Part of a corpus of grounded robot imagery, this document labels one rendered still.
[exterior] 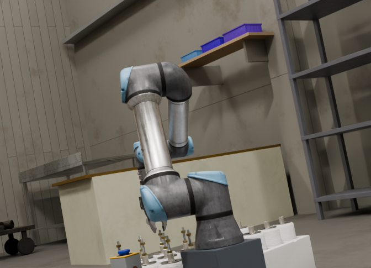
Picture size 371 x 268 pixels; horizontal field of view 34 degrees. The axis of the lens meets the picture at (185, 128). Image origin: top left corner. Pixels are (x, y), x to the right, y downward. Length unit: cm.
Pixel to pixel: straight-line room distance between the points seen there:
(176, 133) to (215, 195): 47
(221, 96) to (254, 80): 58
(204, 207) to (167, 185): 13
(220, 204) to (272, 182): 401
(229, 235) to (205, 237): 7
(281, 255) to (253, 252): 71
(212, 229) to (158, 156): 28
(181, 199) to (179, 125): 45
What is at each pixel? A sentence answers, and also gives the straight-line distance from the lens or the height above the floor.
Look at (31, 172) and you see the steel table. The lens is 856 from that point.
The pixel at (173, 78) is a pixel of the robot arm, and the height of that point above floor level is 85.
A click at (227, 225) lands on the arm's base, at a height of 36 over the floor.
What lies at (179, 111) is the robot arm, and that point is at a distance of 213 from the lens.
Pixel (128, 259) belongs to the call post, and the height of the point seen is 30.
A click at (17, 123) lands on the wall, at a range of 946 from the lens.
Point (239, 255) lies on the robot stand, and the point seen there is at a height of 27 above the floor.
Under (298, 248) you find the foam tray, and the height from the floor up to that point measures 14.
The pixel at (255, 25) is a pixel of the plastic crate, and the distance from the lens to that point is 598.
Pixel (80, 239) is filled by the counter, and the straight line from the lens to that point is 510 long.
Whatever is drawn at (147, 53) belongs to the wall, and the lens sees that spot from 821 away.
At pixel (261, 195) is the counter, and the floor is 26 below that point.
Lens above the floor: 51
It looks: 5 degrees up
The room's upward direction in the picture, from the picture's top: 11 degrees counter-clockwise
